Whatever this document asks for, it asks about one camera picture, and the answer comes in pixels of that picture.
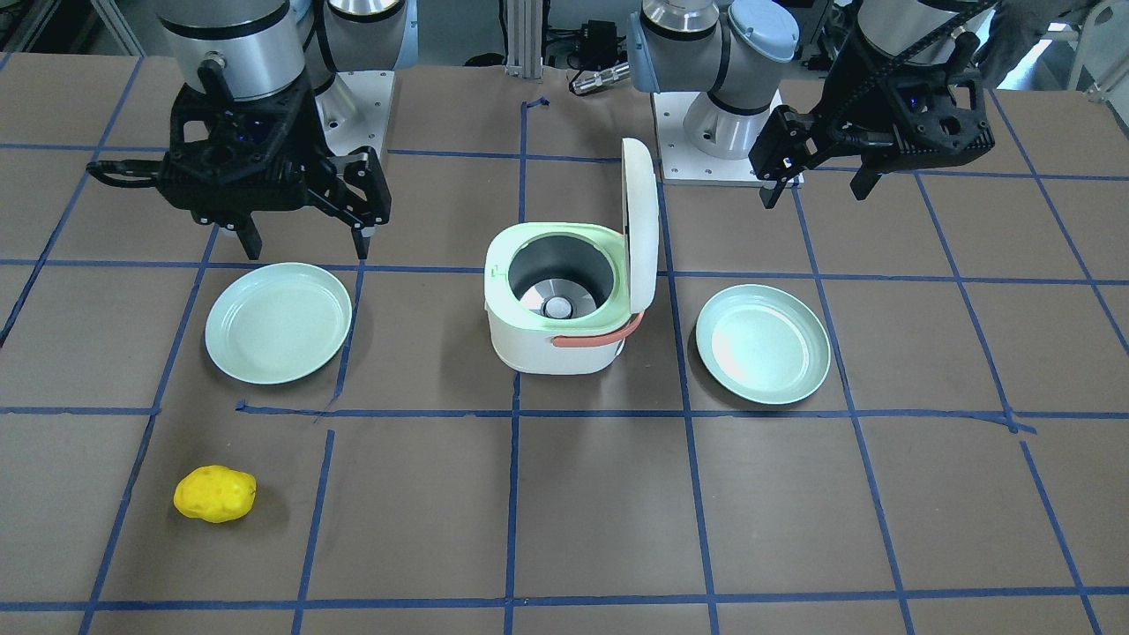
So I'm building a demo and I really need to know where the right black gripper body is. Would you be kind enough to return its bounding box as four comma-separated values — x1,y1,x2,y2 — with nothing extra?
159,67,392,232

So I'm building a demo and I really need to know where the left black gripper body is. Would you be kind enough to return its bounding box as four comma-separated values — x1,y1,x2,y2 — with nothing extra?
749,31,996,188

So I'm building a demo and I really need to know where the white rice cooker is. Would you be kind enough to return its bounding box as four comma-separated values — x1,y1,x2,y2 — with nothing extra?
483,138,660,375

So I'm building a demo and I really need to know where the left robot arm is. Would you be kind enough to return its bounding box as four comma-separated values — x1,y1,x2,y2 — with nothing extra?
625,1,995,206

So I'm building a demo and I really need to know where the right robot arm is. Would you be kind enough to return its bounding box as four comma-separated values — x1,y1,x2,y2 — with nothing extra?
154,1,418,260

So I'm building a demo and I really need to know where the near green plate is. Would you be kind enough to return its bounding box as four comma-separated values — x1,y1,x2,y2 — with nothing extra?
203,262,355,385

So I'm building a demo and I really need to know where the green plate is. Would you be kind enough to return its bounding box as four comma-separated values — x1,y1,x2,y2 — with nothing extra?
203,262,355,385
695,284,832,405

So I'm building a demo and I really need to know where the far green plate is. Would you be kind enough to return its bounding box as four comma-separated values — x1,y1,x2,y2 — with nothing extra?
695,284,832,405

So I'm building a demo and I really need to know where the yellow toy potato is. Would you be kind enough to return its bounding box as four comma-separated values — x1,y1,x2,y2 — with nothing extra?
173,466,259,523

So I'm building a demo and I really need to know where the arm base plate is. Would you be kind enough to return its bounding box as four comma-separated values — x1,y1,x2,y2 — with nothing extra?
653,90,782,188
316,70,396,160

